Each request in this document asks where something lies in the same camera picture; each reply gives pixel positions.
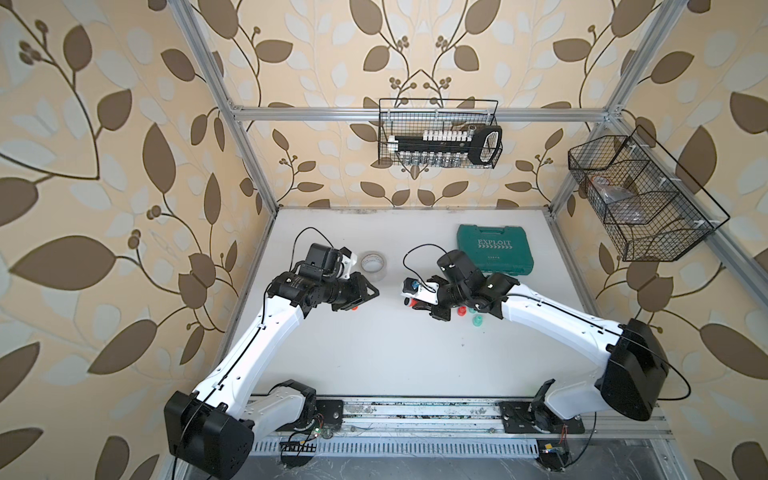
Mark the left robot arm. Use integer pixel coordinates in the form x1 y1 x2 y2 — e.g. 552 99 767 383
164 271 379 479

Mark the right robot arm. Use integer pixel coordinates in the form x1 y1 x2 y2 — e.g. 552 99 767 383
402 250 671 431

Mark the clear tape roll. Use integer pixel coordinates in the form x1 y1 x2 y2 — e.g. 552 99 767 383
360 252 386 274

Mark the green tool case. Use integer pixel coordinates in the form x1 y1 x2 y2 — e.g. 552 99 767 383
457 224 534 276

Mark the black white tool in basket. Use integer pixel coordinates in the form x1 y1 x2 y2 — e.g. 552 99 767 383
384 125 503 169

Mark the plastic bag in basket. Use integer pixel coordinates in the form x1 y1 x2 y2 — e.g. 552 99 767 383
589 176 647 225

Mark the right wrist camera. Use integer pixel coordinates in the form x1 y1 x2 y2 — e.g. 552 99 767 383
402 277 438 307

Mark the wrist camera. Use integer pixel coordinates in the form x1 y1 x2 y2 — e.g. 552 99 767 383
402 277 438 307
299 243 357 281

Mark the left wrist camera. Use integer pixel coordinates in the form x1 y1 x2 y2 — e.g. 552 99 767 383
299 243 357 281

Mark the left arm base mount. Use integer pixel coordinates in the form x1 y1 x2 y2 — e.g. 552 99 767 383
267 379 344 434

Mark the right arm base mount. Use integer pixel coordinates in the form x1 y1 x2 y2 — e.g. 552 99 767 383
497 379 585 435

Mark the back wire basket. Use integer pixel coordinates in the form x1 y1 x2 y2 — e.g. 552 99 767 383
377 97 503 169

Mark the wire basket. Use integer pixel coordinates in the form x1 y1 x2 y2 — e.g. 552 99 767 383
568 125 731 262
377 97 503 169

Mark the right wire basket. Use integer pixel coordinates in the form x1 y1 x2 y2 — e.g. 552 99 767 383
568 125 731 262

